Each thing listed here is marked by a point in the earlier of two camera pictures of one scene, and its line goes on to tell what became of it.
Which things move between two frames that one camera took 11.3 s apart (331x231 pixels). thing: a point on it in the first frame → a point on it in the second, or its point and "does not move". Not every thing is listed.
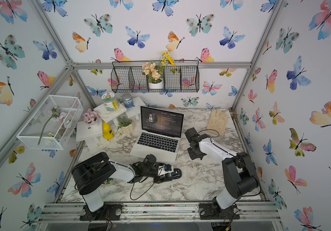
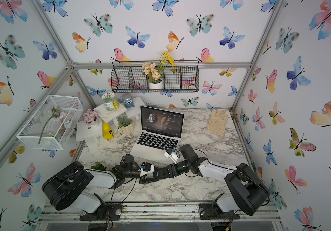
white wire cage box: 48,127 does not move
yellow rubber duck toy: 107,133 does not move
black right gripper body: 191,153 → 180,168
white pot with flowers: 154,72 does not move
